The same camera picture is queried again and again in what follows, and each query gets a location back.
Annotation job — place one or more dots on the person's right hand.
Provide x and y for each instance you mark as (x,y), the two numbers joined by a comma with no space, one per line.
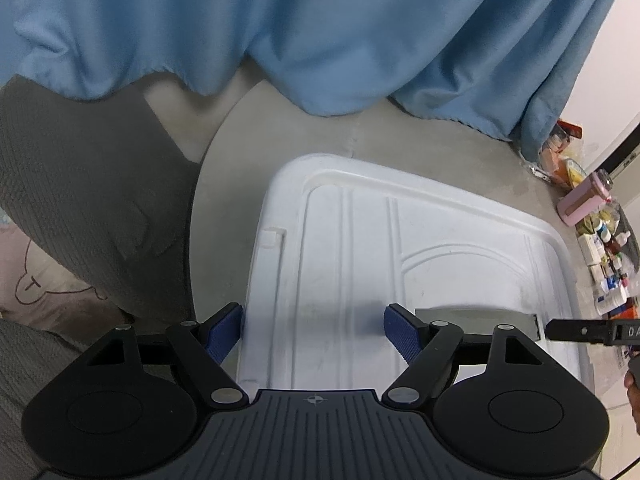
(633,374)

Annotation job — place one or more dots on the dark grey waffle blanket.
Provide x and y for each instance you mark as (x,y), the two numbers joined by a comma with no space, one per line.
(85,185)

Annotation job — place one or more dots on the white medicine box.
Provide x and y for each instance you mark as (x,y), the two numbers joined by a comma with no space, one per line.
(589,249)

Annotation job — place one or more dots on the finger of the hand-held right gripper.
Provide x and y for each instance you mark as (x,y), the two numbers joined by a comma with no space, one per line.
(575,331)

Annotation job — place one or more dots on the plastic bag of snacks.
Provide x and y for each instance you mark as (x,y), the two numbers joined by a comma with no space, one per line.
(569,129)

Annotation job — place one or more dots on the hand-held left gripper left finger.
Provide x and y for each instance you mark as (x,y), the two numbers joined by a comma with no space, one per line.
(227,331)

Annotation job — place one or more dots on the pile of assorted medicine packages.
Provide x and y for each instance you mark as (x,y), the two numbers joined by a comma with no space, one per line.
(615,285)

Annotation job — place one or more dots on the grey round desktop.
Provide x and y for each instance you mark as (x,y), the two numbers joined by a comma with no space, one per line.
(225,185)

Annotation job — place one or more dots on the pink bedding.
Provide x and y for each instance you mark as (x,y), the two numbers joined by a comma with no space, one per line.
(45,280)

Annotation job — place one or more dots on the blue curtain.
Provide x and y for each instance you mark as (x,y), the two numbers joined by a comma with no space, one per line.
(300,20)

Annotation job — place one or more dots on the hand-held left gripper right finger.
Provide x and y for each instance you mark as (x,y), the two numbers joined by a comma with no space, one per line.
(400,333)

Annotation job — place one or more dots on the brown bottle white cap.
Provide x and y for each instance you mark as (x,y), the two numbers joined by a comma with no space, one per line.
(611,247)

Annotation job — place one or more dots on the grey knitted blanket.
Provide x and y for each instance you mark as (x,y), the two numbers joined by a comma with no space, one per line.
(35,385)

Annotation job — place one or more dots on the white plastic bin lid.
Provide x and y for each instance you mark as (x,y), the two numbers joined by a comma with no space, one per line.
(350,240)

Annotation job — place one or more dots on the pink thermos bottle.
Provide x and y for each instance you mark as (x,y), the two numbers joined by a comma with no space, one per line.
(582,202)

